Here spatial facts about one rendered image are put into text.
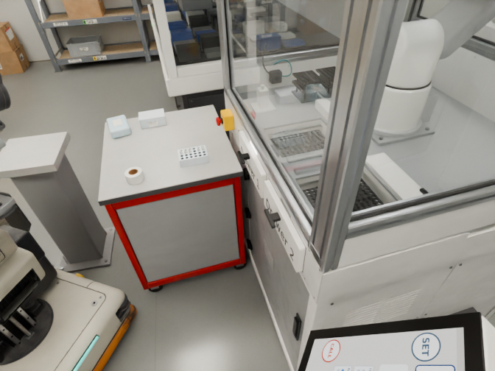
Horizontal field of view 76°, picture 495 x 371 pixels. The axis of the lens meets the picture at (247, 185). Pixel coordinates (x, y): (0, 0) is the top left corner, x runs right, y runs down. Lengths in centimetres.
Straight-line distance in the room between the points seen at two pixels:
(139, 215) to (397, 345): 112
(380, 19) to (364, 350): 47
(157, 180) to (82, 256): 95
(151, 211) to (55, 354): 67
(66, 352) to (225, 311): 72
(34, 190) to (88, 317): 66
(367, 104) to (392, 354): 36
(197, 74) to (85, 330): 134
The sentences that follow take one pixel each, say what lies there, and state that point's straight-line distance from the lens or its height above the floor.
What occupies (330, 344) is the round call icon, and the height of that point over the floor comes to 101.
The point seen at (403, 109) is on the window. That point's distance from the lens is 58.
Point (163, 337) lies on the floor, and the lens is 180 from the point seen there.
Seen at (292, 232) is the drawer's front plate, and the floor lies 93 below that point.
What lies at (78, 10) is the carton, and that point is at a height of 68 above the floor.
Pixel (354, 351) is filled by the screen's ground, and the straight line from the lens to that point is 60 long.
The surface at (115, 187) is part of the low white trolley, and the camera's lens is 139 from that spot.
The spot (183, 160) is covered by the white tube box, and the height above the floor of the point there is 79.
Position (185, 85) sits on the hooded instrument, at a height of 86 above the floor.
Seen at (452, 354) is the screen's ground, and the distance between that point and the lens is 51.
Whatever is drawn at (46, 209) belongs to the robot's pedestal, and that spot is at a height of 47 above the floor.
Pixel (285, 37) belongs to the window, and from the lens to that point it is 78.
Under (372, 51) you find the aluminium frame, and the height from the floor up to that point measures 145.
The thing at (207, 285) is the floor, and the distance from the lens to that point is 189.
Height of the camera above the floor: 160
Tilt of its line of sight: 42 degrees down
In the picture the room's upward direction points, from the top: 3 degrees counter-clockwise
